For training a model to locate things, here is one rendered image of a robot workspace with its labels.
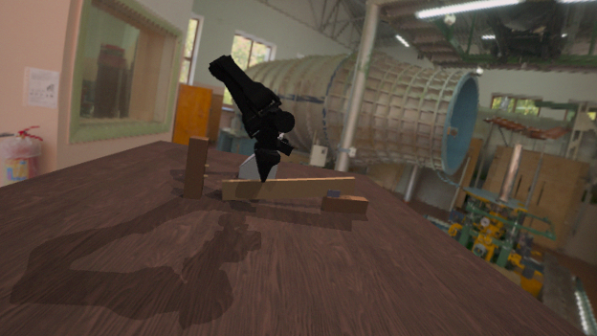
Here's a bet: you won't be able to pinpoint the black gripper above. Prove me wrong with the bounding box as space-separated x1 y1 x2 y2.
254 126 280 183

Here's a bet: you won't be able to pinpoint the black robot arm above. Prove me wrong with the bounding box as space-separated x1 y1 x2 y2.
209 55 295 156

